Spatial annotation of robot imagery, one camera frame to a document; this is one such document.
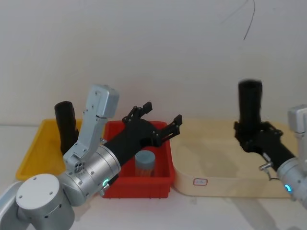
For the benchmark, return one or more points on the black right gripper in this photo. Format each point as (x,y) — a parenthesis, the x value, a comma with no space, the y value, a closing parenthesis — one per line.
(273,146)

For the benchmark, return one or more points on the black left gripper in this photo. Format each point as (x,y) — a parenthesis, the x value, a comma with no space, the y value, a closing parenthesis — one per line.
(134,136)

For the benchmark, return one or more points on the black cylinder tube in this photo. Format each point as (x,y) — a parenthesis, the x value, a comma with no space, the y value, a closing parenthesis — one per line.
(66,124)
(249,105)

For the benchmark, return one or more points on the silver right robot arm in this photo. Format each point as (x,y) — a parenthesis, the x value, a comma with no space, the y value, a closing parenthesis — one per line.
(296,167)

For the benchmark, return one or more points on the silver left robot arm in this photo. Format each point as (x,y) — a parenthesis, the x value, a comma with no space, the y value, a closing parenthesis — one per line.
(40,198)

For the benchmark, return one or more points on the clear jar with grey lid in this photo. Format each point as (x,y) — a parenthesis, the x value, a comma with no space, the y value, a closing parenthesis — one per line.
(145,161)

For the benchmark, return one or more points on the cream plastic bin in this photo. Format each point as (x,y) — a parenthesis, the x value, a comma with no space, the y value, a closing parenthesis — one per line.
(216,155)

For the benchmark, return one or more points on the red plastic bin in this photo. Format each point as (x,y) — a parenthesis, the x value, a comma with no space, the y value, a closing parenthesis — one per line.
(144,187)

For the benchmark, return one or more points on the white label with red border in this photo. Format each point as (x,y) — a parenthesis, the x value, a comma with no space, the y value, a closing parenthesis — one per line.
(200,181)

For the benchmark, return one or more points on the yellow plastic bin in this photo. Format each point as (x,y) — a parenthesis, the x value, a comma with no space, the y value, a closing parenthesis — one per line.
(40,153)

